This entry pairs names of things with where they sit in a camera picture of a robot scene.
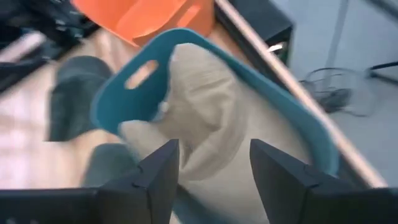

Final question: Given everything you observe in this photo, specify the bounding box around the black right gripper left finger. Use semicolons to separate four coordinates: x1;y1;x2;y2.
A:
0;139;180;224

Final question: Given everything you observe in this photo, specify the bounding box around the orange plastic basket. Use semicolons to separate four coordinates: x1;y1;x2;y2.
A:
70;0;216;47

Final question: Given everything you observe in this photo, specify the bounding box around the black cable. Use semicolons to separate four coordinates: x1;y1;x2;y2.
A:
368;61;398;80

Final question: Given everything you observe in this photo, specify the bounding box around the blue plastic basket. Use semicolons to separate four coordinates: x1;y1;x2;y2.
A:
90;27;340;224

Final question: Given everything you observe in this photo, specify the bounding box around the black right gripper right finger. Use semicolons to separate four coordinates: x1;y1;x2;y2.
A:
250;139;398;224

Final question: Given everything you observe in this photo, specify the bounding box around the beige hat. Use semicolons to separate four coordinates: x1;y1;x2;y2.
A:
118;43;312;224

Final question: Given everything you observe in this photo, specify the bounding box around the dark green hat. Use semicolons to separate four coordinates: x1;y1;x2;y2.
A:
45;55;139;189

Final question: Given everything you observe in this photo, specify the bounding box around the black box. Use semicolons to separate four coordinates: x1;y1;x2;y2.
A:
214;0;295;68

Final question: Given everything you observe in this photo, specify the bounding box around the grey cable bundle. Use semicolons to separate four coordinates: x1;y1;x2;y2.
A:
298;67;379;118

